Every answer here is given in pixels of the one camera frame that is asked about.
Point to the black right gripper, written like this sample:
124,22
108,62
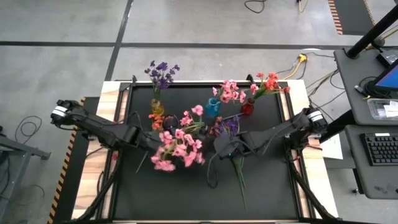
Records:
241,144

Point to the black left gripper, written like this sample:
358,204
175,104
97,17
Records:
146,141

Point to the purple artificial flower bunch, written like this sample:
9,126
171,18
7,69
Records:
162,84
230,126

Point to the pink artificial flower bunch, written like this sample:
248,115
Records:
180,151
197,109
228,93

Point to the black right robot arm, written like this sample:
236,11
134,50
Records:
280,130

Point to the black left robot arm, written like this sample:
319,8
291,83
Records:
99,129

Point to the yellow glass vase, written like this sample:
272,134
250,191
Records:
157,108

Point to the blue glass vase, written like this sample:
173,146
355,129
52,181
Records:
213,109

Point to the red glass vase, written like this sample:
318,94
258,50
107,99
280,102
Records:
247,109

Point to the black table mat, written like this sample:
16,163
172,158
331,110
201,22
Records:
186,199

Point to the black hazard-striped floor mat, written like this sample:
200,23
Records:
70,186
354,15

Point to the white paper sheet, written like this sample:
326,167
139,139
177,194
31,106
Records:
334,149

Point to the grey metal stand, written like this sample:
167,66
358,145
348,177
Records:
18,149

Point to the grey side desk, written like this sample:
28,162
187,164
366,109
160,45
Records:
351,87
373,180

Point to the black keyboard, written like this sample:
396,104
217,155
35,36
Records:
379,149

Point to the clear plastic box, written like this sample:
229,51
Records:
377,109

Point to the monitor with blue screen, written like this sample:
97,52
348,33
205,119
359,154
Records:
390,79

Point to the black power adapter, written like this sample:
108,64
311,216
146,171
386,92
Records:
387,57

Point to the thick black pole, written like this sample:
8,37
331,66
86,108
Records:
373,32

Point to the black aluminium rig frame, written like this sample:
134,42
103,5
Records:
311,193

